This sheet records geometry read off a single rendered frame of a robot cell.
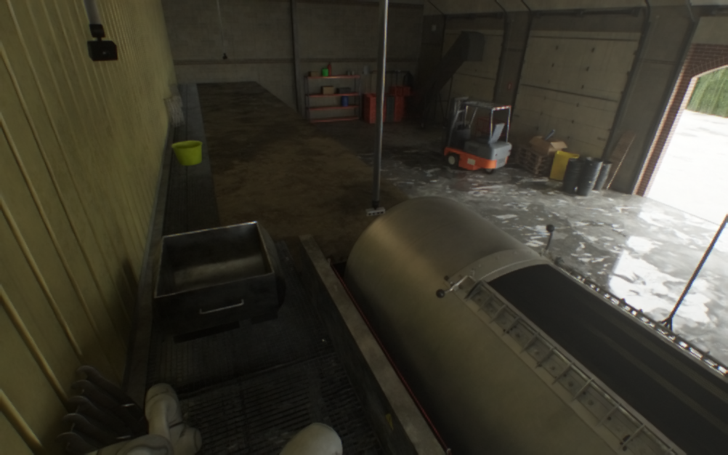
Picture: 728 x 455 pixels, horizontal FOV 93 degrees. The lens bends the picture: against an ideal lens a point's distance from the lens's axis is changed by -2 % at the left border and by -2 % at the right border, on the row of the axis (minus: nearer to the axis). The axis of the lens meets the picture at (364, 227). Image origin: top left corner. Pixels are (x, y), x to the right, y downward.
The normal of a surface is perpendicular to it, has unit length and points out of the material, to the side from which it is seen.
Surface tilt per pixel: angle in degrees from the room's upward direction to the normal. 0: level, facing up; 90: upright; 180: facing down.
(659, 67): 90
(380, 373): 2
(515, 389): 45
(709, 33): 90
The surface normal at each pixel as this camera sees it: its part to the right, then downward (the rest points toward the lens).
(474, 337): -0.60, -0.53
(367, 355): 0.02, -0.88
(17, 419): 0.68, 0.36
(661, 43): -0.91, 0.18
